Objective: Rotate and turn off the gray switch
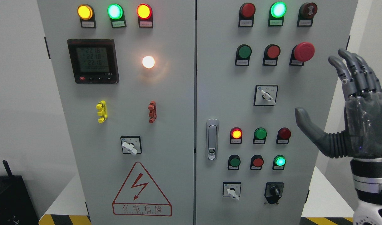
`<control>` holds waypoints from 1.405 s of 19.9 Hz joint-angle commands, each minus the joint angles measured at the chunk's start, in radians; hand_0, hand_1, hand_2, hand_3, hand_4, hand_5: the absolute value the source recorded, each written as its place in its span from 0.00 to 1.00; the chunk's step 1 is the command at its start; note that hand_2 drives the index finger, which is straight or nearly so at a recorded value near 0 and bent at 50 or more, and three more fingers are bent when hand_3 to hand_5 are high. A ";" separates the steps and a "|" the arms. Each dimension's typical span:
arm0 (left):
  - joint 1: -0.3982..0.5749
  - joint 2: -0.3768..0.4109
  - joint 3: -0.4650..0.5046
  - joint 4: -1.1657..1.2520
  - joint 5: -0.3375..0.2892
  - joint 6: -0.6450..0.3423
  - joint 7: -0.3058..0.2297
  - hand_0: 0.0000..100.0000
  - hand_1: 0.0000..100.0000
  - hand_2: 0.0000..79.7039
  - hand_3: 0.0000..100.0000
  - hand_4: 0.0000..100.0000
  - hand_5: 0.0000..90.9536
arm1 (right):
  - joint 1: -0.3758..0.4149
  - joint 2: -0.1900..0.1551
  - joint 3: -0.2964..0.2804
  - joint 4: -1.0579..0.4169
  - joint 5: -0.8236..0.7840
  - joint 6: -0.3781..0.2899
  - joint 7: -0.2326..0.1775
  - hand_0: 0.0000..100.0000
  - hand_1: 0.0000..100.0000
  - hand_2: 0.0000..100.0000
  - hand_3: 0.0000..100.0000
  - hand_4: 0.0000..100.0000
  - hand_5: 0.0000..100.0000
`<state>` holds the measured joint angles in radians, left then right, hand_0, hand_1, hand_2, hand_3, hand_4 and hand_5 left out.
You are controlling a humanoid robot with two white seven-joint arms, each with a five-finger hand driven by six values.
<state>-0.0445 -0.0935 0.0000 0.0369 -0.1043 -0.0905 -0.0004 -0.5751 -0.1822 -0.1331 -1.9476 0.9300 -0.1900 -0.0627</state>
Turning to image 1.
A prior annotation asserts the black digital power meter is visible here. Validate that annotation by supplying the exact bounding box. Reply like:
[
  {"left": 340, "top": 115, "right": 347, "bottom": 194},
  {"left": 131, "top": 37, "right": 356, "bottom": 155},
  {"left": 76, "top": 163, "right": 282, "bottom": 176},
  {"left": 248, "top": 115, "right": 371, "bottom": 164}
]
[{"left": 67, "top": 39, "right": 119, "bottom": 84}]

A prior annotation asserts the dark red buzzer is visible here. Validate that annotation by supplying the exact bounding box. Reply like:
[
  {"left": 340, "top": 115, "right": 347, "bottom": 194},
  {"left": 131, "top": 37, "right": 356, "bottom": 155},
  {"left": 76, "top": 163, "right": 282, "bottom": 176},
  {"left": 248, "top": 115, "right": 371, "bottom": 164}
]
[{"left": 297, "top": 2, "right": 318, "bottom": 27}]

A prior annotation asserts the red indicator light top right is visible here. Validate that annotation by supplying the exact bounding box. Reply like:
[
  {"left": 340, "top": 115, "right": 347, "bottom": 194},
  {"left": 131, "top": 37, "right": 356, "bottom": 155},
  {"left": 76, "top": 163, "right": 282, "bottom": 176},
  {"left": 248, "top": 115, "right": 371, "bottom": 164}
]
[{"left": 238, "top": 2, "right": 256, "bottom": 27}]

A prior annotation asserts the gray robotic hand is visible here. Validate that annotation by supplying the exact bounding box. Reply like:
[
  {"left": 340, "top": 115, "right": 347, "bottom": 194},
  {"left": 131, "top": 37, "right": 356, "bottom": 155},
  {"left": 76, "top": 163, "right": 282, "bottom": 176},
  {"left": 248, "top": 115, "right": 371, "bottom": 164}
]
[{"left": 295, "top": 48, "right": 382, "bottom": 159}]

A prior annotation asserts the green indicator light top right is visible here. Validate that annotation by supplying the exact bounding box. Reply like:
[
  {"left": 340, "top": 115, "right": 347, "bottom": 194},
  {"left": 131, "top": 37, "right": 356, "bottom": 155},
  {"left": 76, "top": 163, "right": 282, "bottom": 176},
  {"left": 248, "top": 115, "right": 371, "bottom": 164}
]
[{"left": 268, "top": 1, "right": 287, "bottom": 27}]

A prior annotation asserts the black box with antenna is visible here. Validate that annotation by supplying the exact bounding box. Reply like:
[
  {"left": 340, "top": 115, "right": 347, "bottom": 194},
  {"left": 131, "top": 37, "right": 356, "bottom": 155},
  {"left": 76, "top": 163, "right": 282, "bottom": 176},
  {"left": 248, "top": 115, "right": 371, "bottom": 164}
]
[{"left": 0, "top": 160, "right": 39, "bottom": 225}]

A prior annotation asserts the green push button upper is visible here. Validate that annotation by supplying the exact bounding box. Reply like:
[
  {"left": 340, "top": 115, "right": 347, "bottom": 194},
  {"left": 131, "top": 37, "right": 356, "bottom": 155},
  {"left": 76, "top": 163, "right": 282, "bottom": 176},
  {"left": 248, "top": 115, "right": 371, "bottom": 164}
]
[{"left": 235, "top": 44, "right": 252, "bottom": 66}]

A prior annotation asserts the red electrical danger sign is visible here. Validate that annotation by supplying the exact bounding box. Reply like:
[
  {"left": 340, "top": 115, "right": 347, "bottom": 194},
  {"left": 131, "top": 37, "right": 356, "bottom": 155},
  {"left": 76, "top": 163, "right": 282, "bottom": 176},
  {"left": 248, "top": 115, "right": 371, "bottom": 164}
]
[{"left": 112, "top": 162, "right": 172, "bottom": 217}]

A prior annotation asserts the lit green push button lower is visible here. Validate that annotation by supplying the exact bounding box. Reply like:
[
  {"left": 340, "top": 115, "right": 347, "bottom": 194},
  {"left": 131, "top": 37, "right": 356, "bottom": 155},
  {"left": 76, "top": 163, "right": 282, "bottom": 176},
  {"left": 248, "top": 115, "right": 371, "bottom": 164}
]
[{"left": 272, "top": 155, "right": 286, "bottom": 170}]

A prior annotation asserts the yellow terminal clip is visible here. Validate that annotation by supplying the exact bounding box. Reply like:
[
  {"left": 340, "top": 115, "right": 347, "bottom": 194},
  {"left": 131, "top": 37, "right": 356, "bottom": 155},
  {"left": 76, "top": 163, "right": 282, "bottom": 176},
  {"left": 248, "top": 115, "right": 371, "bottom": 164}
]
[{"left": 96, "top": 101, "right": 108, "bottom": 123}]

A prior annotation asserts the green indicator light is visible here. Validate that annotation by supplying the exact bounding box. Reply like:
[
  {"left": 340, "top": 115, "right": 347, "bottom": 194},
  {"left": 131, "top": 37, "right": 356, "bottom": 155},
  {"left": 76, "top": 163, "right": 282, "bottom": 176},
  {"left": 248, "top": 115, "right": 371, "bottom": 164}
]
[
  {"left": 107, "top": 4, "right": 127, "bottom": 28},
  {"left": 268, "top": 1, "right": 287, "bottom": 27},
  {"left": 253, "top": 127, "right": 267, "bottom": 144}
]

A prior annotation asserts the red push button upper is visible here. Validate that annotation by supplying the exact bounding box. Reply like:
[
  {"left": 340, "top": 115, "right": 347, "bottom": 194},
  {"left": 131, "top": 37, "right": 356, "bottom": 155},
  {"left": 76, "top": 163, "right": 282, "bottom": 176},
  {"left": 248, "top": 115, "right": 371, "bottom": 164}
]
[{"left": 262, "top": 44, "right": 281, "bottom": 66}]

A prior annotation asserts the gray rotary switch left door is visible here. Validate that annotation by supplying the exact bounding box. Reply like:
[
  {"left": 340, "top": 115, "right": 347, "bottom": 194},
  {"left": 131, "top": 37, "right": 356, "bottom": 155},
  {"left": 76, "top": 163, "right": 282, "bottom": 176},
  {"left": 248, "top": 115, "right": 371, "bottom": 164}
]
[{"left": 120, "top": 136, "right": 142, "bottom": 156}]

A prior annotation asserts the green indicator light top left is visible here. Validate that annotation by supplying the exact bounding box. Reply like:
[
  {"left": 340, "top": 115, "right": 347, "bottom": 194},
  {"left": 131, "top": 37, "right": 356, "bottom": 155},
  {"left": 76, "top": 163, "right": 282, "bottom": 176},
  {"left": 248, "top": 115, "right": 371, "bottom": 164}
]
[{"left": 107, "top": 4, "right": 127, "bottom": 28}]

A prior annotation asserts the gray rotary switch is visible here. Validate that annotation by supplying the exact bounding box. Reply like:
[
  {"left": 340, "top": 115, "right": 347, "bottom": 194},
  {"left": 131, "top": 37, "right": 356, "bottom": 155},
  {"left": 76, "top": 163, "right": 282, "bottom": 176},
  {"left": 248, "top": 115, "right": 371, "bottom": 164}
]
[
  {"left": 222, "top": 182, "right": 242, "bottom": 201},
  {"left": 254, "top": 84, "right": 279, "bottom": 106}
]

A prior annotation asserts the gray electrical control cabinet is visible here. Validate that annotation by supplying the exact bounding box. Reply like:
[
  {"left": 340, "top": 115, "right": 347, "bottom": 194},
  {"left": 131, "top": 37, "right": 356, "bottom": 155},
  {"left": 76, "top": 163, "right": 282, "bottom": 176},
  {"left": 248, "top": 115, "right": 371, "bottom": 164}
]
[{"left": 37, "top": 0, "right": 358, "bottom": 225}]

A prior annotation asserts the lit red indicator light middle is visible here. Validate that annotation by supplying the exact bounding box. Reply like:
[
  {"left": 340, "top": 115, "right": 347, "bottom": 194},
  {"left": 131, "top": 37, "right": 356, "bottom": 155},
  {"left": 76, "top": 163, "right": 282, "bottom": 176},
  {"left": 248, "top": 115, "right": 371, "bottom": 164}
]
[{"left": 230, "top": 127, "right": 243, "bottom": 144}]

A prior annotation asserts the white glowing lamp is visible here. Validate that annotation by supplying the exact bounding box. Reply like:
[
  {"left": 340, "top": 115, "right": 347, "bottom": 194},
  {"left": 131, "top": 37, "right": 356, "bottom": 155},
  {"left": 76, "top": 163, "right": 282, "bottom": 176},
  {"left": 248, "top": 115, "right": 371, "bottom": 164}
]
[{"left": 142, "top": 55, "right": 156, "bottom": 69}]

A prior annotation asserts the green indicator light middle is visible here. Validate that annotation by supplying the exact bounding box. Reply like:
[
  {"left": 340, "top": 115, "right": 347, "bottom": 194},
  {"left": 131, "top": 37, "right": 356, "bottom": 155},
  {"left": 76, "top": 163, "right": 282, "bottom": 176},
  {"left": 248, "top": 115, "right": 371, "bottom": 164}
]
[{"left": 253, "top": 127, "right": 267, "bottom": 144}]

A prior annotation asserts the red terminal clip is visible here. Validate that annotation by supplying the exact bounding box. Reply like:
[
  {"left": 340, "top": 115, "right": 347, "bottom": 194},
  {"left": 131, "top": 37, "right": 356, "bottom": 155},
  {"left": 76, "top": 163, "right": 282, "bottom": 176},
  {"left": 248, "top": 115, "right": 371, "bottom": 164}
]
[{"left": 148, "top": 101, "right": 157, "bottom": 124}]

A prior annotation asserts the red push button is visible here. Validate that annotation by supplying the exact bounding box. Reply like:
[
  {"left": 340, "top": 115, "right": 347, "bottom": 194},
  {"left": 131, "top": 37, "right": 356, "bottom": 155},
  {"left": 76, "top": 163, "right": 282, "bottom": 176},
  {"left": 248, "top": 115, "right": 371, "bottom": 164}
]
[
  {"left": 262, "top": 44, "right": 281, "bottom": 66},
  {"left": 250, "top": 155, "right": 264, "bottom": 170}
]

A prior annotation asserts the yellow indicator light top left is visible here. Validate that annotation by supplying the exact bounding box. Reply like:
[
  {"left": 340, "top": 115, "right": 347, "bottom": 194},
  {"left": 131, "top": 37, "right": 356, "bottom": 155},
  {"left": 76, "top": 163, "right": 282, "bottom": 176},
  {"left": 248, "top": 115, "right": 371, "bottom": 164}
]
[{"left": 77, "top": 4, "right": 96, "bottom": 28}]

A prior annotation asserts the red push button lower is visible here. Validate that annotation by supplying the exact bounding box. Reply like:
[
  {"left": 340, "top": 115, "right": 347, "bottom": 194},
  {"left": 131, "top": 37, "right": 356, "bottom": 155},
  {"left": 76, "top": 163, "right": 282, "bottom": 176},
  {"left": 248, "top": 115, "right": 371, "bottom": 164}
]
[{"left": 250, "top": 155, "right": 264, "bottom": 170}]

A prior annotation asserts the red-yellow indicator light top left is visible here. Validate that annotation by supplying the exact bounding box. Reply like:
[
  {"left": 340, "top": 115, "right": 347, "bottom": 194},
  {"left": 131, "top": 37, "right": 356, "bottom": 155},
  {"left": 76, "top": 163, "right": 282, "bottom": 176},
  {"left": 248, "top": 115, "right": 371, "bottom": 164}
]
[{"left": 136, "top": 4, "right": 153, "bottom": 28}]

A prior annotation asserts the black selector knob switch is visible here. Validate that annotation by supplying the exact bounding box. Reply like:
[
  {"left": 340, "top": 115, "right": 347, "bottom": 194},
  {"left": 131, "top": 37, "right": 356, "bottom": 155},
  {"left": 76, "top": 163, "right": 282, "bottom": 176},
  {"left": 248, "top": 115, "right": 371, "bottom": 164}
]
[{"left": 265, "top": 182, "right": 285, "bottom": 204}]

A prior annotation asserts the red emergency stop button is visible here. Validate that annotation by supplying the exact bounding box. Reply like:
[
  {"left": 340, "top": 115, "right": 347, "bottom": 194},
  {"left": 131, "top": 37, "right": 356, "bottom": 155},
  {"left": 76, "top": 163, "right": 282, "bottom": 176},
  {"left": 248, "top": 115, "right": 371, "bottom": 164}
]
[{"left": 289, "top": 42, "right": 315, "bottom": 66}]

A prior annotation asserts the silver door latch handle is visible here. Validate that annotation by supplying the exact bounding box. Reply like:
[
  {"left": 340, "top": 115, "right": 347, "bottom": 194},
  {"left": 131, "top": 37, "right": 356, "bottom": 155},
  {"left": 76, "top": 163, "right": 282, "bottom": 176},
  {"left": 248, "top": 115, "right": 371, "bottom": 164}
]
[{"left": 206, "top": 118, "right": 219, "bottom": 160}]

